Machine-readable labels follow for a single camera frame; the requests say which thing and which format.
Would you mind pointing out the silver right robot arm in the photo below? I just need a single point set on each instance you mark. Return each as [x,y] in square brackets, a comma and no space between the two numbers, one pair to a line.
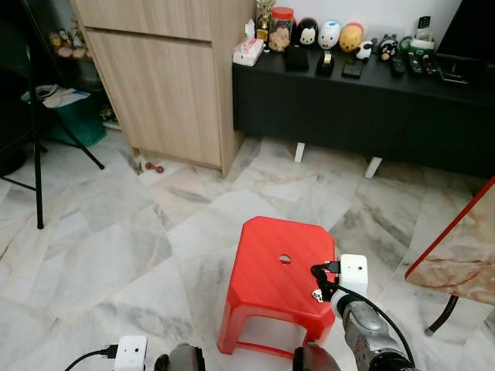
[371,332]

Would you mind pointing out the red plastic stool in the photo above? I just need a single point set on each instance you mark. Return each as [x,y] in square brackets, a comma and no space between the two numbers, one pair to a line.
[263,286]

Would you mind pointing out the grey right robot leg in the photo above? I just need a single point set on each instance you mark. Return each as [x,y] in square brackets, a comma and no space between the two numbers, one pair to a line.
[313,359]

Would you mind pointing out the black table leg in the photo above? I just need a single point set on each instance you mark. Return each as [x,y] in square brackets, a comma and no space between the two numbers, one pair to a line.
[445,313]

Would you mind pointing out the white console leg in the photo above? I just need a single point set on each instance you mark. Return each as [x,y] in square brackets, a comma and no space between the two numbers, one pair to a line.
[373,167]
[299,152]

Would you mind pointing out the marble table top red edge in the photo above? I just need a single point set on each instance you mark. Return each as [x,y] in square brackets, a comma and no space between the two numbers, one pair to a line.
[464,255]

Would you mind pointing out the black TV console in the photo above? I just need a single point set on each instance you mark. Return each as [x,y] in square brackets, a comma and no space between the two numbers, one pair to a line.
[348,116]

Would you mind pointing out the small red floor toy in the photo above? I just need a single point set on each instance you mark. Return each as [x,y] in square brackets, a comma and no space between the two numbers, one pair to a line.
[153,166]

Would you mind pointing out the small black case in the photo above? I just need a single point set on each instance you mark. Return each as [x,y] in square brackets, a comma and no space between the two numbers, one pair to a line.
[353,69]

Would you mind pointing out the black wallet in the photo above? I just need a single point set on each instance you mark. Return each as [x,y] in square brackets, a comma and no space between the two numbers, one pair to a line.
[296,59]

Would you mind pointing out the black remote control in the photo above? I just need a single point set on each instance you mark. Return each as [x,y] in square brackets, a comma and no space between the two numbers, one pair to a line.
[431,66]
[415,63]
[397,66]

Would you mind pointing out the small white dog figure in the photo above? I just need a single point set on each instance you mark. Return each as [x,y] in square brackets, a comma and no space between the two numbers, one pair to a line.
[365,50]

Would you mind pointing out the black white animal figure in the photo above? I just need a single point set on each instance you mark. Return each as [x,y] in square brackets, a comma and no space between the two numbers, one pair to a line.
[387,48]

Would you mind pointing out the pink white tissue pack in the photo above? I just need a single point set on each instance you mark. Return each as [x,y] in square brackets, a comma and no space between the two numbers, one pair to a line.
[249,52]

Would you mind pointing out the yellow egg toy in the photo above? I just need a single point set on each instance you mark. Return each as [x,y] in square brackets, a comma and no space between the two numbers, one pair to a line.
[351,39]

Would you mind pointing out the white egg toy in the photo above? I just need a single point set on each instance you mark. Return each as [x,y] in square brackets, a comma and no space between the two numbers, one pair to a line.
[329,35]

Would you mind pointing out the black mouse egg toy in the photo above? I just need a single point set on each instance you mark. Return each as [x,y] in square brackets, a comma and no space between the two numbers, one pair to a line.
[307,32]

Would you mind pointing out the green mug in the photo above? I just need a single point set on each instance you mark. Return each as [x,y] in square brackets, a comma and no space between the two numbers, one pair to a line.
[414,46]

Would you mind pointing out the light wooden cabinet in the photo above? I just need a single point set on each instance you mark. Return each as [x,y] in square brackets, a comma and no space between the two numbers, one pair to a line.
[162,93]

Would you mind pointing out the glass jar red lid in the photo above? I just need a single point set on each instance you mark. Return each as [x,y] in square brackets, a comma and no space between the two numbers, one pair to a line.
[281,32]

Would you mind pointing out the gold trophy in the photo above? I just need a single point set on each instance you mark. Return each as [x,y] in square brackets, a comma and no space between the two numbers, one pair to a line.
[264,19]

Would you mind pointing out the black keypad handset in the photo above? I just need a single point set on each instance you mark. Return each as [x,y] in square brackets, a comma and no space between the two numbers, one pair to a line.
[423,27]

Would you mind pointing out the black television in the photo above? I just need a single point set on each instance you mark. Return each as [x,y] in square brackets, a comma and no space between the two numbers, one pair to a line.
[472,31]

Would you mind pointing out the green storage bin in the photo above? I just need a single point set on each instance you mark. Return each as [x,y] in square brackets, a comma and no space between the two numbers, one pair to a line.
[77,124]

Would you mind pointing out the black tripod stand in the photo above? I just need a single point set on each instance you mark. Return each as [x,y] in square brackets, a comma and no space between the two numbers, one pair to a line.
[36,178]

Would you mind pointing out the white cloth pile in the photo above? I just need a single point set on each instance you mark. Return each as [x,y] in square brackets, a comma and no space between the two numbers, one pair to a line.
[58,97]

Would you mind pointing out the dark shelf with figurines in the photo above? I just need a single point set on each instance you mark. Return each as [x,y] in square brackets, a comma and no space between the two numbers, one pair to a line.
[69,42]

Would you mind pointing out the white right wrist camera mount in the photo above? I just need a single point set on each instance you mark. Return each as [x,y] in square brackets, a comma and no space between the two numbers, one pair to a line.
[354,272]

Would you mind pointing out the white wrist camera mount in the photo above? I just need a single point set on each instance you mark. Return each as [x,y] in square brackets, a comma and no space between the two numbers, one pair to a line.
[354,272]
[130,354]

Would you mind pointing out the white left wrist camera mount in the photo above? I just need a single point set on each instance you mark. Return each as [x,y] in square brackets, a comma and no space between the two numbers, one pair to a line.
[130,354]

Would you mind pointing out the flat black frame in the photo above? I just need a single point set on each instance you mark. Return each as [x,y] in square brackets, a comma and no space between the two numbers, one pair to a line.
[455,75]

